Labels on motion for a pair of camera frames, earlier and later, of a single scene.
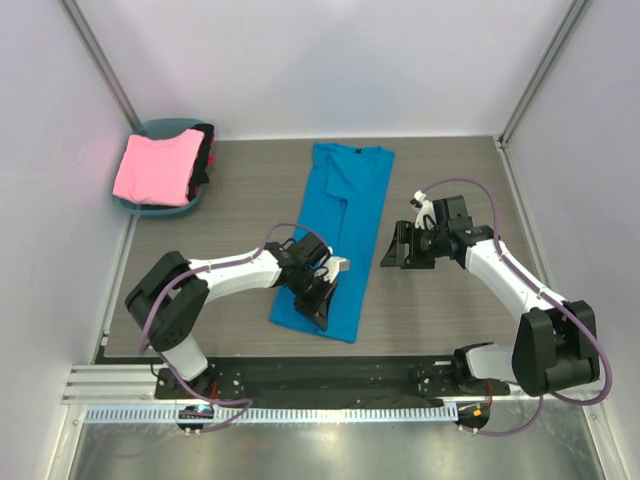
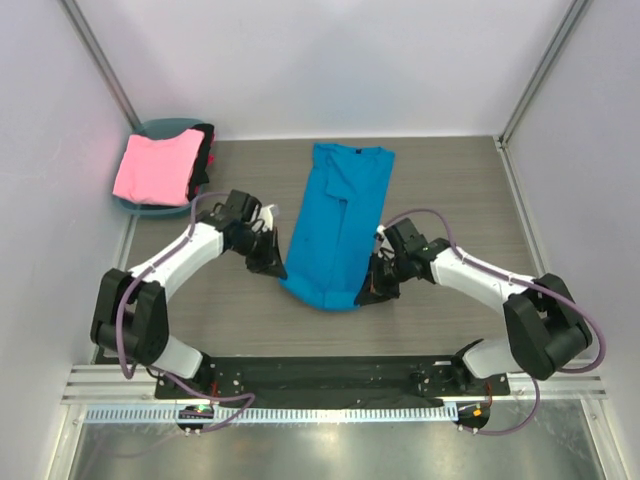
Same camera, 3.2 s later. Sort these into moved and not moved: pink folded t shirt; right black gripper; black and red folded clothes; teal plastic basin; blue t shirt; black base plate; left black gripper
Moved: blue t shirt; left black gripper; right black gripper
Not moved: black base plate; black and red folded clothes; pink folded t shirt; teal plastic basin
